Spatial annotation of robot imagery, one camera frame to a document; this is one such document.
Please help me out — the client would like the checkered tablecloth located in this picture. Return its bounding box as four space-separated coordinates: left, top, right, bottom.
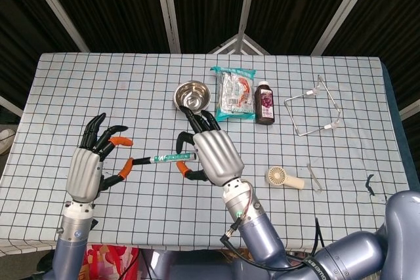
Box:
0 52 417 258

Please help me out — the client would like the clear plastic strip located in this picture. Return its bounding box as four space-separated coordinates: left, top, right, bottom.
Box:
306 163 324 193

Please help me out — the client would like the teal snack packet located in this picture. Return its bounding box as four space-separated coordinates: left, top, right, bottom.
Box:
210 66 257 123

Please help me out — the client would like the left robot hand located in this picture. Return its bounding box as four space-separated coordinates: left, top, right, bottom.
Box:
66 112 135 203

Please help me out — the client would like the dark juice bottle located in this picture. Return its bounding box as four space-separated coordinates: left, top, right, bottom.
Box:
255 80 275 126

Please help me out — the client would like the blue grey robot torso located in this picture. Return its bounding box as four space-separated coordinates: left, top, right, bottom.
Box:
140 249 289 280

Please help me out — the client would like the white floor frame bar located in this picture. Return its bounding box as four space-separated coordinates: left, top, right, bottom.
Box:
0 95 24 117
398 94 420 120

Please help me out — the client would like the white triangular frame foot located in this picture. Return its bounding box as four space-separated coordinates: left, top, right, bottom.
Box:
206 33 270 55

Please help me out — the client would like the metal wire stand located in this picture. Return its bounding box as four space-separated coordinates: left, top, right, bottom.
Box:
283 75 341 136

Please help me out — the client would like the green white marker body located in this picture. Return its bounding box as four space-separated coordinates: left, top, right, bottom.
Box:
150 151 197 165

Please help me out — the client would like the beige handheld fan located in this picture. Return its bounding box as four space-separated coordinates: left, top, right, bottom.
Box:
264 165 305 191

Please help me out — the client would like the dark blue undercloth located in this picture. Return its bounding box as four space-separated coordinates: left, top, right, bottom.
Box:
380 60 411 156

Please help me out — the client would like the white shoe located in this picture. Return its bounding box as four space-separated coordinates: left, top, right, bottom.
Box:
0 128 16 155

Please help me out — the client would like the small dark blue scrap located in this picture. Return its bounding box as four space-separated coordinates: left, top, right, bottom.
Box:
366 174 377 197

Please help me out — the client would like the stainless steel bowl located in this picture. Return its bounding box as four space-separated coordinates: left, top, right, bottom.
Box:
173 81 211 113

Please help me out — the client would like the black connector cable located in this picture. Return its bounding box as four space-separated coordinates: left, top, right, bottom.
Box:
219 224 260 261

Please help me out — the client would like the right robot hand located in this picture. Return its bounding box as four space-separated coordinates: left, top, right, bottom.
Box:
176 105 245 186

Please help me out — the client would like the black bag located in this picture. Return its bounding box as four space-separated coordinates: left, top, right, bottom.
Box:
37 250 56 280

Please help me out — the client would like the red shopping bag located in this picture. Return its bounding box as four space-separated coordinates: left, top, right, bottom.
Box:
85 243 140 280

